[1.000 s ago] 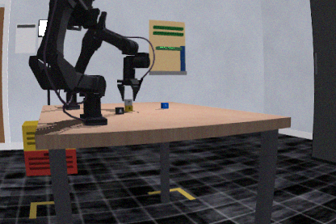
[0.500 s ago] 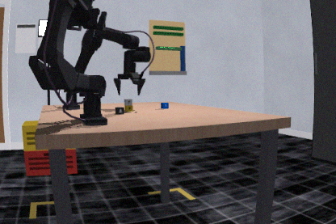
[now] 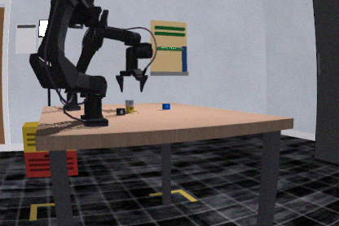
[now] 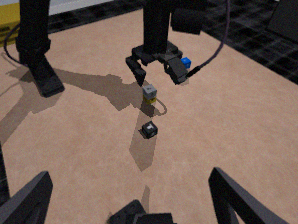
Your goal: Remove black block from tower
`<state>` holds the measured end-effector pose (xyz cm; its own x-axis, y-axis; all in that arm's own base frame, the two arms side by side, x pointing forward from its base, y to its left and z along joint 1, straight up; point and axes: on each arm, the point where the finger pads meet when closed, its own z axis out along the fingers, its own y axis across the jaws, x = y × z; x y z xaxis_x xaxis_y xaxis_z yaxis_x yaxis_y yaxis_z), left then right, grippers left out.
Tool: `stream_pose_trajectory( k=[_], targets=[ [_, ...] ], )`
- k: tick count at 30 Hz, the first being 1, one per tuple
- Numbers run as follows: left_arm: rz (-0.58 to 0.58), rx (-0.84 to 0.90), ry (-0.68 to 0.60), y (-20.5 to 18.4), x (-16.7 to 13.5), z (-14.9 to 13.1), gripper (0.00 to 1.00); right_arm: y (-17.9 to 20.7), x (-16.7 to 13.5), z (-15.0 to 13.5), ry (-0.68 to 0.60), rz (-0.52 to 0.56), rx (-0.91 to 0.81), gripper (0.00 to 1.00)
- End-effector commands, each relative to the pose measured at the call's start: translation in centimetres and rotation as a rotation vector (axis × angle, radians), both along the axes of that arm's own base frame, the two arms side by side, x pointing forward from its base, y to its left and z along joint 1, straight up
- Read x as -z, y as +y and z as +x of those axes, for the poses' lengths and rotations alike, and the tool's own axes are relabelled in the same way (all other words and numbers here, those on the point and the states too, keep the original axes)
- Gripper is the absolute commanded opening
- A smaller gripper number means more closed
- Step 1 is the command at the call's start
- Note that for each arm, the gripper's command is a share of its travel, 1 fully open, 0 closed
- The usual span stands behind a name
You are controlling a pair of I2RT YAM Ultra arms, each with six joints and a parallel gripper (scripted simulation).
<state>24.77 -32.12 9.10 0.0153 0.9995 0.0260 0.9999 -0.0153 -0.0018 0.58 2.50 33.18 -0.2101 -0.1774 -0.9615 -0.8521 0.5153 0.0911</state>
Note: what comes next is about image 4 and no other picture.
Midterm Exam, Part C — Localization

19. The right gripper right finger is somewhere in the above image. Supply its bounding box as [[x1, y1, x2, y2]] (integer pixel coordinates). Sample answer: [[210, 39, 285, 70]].
[[208, 167, 289, 224]]

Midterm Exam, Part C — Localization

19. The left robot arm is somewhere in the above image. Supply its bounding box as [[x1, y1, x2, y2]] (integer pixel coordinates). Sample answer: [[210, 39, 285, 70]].
[[15, 0, 208, 95]]

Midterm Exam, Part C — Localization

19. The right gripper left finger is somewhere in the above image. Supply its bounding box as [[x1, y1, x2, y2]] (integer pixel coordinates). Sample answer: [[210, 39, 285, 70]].
[[0, 171, 53, 224]]

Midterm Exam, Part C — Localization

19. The blue block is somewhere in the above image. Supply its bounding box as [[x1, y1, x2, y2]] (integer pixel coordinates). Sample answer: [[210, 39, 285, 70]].
[[181, 57, 191, 69]]

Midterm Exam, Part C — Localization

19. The white block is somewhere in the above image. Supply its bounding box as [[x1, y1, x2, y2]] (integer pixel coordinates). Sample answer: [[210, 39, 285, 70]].
[[142, 84, 157, 100]]

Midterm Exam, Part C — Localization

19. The yellow block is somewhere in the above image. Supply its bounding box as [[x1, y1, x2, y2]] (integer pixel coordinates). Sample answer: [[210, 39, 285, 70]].
[[143, 95, 156, 105]]

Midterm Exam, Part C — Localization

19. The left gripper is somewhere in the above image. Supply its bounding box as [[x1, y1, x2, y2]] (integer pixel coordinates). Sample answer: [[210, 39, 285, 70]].
[[125, 27, 188, 87]]

